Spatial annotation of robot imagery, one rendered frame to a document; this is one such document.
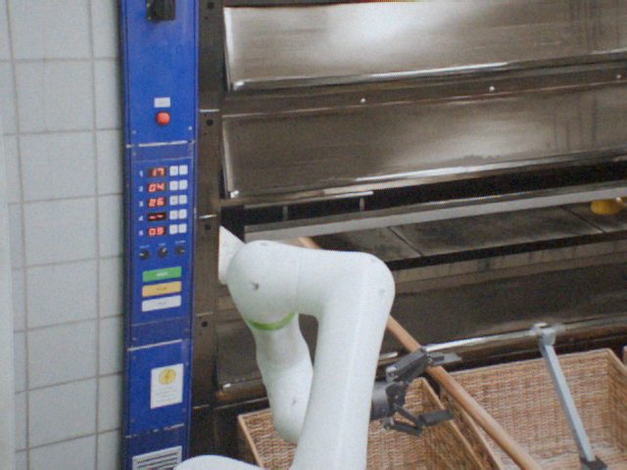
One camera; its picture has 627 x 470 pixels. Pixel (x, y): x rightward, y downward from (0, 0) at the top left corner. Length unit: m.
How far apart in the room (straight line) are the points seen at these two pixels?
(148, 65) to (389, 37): 0.59
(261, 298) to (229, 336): 0.95
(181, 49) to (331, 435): 1.04
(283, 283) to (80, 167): 0.78
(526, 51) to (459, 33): 0.19
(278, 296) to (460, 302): 1.29
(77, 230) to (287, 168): 0.50
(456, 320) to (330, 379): 1.37
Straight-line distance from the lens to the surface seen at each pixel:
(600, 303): 3.31
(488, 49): 2.77
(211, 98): 2.49
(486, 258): 3.01
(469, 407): 2.31
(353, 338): 1.74
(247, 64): 2.48
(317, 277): 1.80
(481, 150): 2.85
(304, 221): 2.51
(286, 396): 2.19
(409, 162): 2.75
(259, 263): 1.81
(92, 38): 2.38
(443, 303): 3.02
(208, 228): 2.60
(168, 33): 2.38
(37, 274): 2.53
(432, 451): 3.09
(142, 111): 2.41
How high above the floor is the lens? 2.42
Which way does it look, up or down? 23 degrees down
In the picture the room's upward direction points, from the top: 4 degrees clockwise
